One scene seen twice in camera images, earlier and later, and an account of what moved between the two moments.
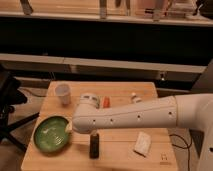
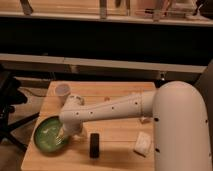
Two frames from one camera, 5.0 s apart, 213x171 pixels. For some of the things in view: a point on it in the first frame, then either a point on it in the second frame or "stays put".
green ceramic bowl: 49,135 stays put
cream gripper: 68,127 -> 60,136
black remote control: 94,146 stays put
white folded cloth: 143,144 stays put
